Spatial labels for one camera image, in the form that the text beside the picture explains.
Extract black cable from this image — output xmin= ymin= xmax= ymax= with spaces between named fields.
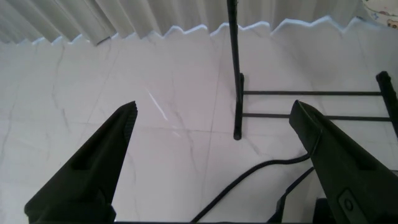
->
xmin=190 ymin=132 xmax=323 ymax=223

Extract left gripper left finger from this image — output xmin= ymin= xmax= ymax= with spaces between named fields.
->
xmin=24 ymin=100 xmax=139 ymax=223

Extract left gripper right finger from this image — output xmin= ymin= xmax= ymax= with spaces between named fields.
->
xmin=289 ymin=99 xmax=398 ymax=223

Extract black clothes rack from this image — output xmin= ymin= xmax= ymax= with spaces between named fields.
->
xmin=226 ymin=0 xmax=398 ymax=141

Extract white curtain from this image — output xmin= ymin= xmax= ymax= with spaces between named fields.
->
xmin=0 ymin=0 xmax=365 ymax=47

